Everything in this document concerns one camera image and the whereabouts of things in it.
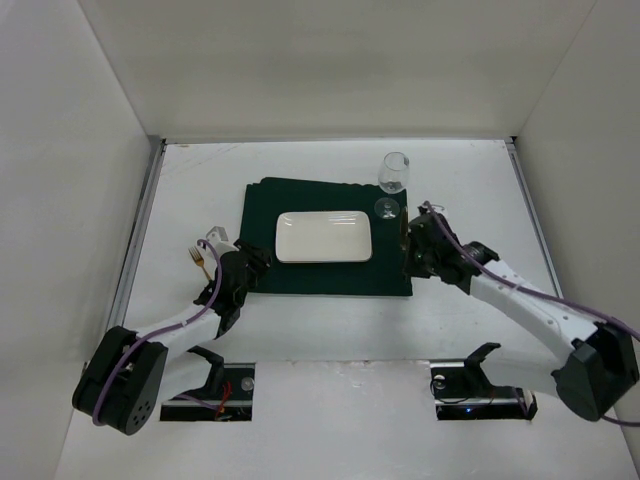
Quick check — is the gold knife dark handle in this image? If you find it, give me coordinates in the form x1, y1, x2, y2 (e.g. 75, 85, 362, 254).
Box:
400, 206, 409, 251

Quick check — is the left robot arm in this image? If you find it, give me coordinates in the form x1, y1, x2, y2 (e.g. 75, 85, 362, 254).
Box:
72, 238, 272, 436

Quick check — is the dark green cloth placemat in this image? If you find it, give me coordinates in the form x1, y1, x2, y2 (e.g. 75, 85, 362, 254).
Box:
240, 177, 413, 297

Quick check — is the gold fork dark handle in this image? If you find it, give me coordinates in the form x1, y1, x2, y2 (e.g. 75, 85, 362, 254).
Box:
188, 247, 212, 282

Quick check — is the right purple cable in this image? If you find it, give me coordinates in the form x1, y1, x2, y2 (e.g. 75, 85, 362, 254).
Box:
422, 200, 640, 427

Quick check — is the aluminium table rail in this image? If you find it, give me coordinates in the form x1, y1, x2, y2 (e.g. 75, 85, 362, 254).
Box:
505, 137, 564, 298
102, 135, 166, 333

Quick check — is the clear wine glass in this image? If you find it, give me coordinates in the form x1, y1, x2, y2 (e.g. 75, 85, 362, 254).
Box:
374, 152, 410, 220

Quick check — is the white rectangular plate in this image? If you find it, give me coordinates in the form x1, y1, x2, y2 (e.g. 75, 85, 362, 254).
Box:
275, 211, 373, 264

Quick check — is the right aluminium table rail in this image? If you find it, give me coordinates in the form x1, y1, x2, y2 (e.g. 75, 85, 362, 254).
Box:
505, 137, 564, 298

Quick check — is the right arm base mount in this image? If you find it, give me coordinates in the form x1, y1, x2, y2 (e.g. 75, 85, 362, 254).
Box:
429, 342, 538, 421

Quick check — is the left aluminium table rail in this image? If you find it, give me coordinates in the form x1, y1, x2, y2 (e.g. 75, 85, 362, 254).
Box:
102, 135, 166, 333

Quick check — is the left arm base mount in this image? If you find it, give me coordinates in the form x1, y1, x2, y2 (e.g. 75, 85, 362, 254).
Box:
156, 346, 255, 422

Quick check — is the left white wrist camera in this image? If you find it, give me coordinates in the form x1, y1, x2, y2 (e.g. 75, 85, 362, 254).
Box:
205, 226, 238, 257

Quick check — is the purple cable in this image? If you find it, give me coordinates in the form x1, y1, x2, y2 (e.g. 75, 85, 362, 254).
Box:
422, 200, 640, 427
91, 238, 236, 427

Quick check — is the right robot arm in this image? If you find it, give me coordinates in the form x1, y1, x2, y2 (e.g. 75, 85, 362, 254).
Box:
401, 203, 639, 422

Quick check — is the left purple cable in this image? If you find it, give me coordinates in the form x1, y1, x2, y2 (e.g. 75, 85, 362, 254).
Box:
91, 238, 236, 427

